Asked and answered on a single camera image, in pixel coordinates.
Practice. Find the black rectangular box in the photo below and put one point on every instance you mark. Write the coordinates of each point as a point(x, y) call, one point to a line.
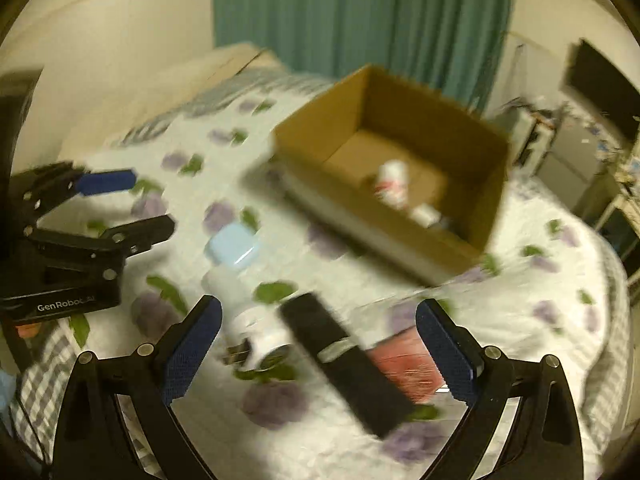
point(345, 362)

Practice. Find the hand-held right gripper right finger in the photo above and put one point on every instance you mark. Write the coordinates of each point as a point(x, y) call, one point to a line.
point(446, 350)

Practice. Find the teal curtain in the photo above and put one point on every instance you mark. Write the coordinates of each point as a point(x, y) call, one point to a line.
point(365, 22)

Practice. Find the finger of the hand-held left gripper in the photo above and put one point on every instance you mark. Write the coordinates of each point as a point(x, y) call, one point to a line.
point(147, 230)
point(107, 181)

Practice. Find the floral quilted blanket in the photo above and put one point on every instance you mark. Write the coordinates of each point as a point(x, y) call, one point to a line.
point(350, 280)

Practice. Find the red box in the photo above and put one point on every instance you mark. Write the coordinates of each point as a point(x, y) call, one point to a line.
point(407, 365)

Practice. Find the light blue case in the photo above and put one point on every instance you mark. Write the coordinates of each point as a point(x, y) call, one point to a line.
point(234, 249)

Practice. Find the black monitor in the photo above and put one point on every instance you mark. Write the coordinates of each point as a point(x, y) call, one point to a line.
point(597, 87)

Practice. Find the cluttered desk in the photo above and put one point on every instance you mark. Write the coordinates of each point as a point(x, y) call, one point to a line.
point(575, 160)

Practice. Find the small white bottle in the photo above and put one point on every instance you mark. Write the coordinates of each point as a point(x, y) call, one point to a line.
point(425, 215)

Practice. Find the brown cardboard box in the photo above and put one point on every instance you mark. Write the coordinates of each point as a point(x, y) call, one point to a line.
point(395, 185)

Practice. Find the white bottle with red label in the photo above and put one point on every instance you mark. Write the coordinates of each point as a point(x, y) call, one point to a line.
point(393, 184)

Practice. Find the white plastic bottle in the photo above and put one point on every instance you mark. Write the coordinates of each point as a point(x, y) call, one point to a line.
point(245, 310)

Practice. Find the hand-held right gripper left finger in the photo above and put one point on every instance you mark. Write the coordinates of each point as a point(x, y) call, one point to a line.
point(192, 345)

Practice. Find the grey checkered cloth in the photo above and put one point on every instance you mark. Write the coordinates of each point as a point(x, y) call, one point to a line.
point(42, 385)

